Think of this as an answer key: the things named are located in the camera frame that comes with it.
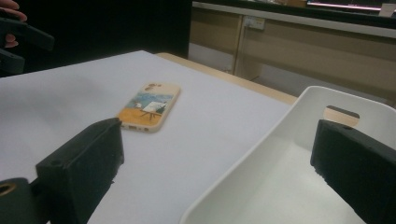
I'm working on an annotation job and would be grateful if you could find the beige wooden desk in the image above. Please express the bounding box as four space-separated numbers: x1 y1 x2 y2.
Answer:
188 1 396 106

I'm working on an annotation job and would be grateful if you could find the white plastic bin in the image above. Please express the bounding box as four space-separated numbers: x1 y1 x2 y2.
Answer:
179 86 396 224

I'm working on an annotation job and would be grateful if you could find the black curtain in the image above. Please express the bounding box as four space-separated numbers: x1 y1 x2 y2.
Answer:
0 0 192 77

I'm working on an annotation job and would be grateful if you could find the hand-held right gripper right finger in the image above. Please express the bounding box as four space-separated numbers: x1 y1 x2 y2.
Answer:
310 119 396 224

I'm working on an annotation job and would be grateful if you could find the white wall socket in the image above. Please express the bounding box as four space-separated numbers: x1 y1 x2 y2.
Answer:
243 15 266 31

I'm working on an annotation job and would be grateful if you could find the small brown cup object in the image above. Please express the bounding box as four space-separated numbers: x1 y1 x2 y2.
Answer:
116 81 181 134

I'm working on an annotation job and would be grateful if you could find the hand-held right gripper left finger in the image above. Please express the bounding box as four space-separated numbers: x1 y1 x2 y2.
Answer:
35 117 125 224

